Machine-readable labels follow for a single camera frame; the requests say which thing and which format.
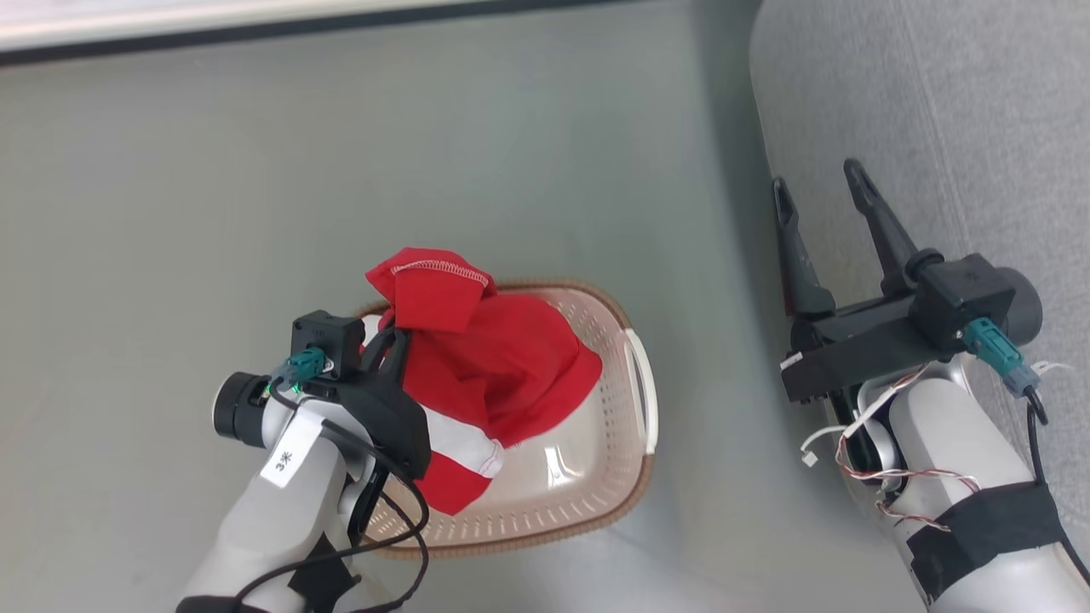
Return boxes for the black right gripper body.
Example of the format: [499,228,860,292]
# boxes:
[779,293,939,405]

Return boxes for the cream plastic laundry basket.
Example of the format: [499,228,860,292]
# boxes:
[353,278,660,561]

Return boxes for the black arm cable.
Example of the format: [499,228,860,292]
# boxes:
[1020,385,1090,590]
[230,381,430,613]

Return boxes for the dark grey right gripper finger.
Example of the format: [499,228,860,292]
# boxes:
[843,158,921,299]
[772,176,838,321]

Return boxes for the grey fabric sofa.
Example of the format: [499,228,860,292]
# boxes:
[749,0,1090,559]

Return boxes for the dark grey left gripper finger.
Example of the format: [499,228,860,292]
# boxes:
[364,326,412,384]

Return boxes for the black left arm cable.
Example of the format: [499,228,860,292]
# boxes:
[230,381,430,613]

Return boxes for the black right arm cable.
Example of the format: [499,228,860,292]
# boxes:
[1020,385,1090,590]

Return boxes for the black tape band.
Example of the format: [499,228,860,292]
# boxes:
[904,481,1070,607]

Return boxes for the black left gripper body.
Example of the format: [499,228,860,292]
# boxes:
[300,373,433,480]

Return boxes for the red and white garment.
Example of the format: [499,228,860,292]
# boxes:
[364,247,604,517]

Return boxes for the thin red white wires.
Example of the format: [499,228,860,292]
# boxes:
[799,364,982,534]

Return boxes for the white paper tag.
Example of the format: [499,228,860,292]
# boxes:
[259,415,325,490]

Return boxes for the white and black baseboard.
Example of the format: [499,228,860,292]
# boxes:
[0,0,614,69]

